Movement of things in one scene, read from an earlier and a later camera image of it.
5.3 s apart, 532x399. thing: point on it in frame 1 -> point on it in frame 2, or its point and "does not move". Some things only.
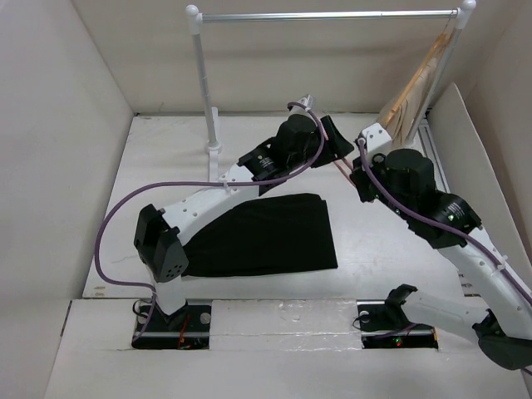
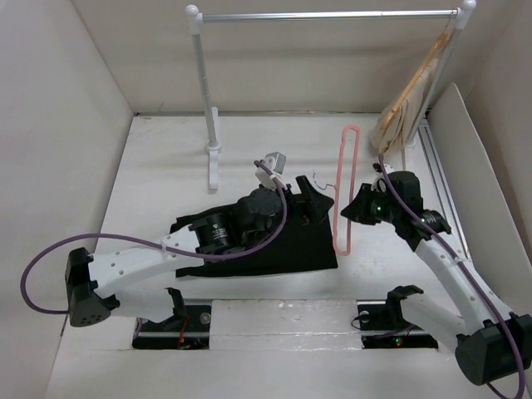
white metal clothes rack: [462, 17] does not move
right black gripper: [360, 175] -> [365, 194]
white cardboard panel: [470, 176] does not move
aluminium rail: [431, 152] does not move
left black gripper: [335, 150] -> [309, 209]
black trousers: [279, 233] does not move
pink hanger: [342, 159] -> [338, 190]
